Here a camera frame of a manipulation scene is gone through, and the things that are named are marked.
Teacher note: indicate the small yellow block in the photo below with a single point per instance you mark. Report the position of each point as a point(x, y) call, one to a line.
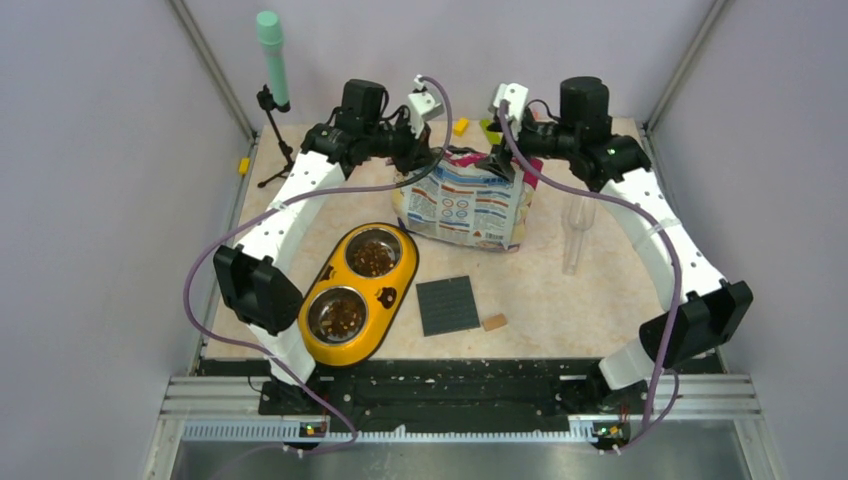
point(460, 126)

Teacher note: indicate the yellow double pet bowl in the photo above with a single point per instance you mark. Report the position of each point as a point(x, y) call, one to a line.
point(354, 299)

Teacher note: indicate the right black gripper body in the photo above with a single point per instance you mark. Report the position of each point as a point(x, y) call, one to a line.
point(546, 140)

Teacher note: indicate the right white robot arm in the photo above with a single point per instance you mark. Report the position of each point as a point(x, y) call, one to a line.
point(701, 308)

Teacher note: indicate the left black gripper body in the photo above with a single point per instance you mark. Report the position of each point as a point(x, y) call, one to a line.
point(400, 144)

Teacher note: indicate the pink pet food bag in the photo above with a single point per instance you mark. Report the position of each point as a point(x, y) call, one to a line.
point(460, 203)

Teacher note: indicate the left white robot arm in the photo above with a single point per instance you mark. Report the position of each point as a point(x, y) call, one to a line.
point(358, 150)

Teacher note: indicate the clear plastic scoop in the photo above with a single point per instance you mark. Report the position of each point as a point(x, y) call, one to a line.
point(577, 221)

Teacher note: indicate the yellow clip on frame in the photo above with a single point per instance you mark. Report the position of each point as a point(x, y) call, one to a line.
point(244, 166)

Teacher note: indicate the green microphone on tripod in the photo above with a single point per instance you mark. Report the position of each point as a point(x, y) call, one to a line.
point(274, 95)

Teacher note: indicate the dark grey square baseplate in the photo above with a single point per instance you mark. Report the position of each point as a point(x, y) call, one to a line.
point(447, 306)

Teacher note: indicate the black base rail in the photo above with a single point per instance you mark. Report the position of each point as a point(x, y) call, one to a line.
point(438, 396)

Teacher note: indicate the small wooden block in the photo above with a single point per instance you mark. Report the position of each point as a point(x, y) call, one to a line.
point(494, 322)

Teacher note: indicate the green lego brick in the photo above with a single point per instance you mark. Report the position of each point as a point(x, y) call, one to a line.
point(491, 130)

